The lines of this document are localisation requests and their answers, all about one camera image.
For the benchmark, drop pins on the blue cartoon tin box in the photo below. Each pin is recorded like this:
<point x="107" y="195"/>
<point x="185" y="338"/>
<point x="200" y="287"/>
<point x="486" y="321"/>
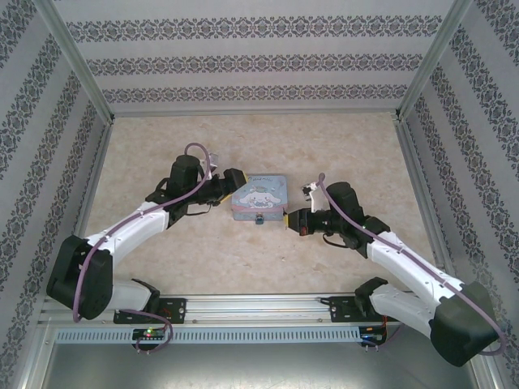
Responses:
<point x="259" y="194"/>

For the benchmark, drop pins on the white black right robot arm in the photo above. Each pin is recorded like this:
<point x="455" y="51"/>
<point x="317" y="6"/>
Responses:
<point x="405" y="259"/>

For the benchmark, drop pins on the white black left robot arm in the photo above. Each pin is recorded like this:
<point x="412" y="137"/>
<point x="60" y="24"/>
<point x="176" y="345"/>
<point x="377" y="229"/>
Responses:
<point x="134" y="223"/>

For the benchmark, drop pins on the small circuit board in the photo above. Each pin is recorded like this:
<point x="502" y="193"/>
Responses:
<point x="149" y="334"/>
<point x="373" y="334"/>

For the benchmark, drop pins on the aluminium side rail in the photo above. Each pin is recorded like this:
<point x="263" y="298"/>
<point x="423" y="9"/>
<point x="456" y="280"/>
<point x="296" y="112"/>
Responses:
<point x="423" y="194"/>
<point x="91" y="202"/>

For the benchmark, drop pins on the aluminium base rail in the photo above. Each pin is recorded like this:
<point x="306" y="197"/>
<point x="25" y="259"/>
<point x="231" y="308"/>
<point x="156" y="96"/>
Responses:
<point x="255" y="308"/>

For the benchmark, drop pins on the aluminium frame post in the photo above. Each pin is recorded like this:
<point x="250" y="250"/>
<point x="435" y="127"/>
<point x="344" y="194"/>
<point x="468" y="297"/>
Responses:
<point x="77" y="61"/>
<point x="434" y="61"/>

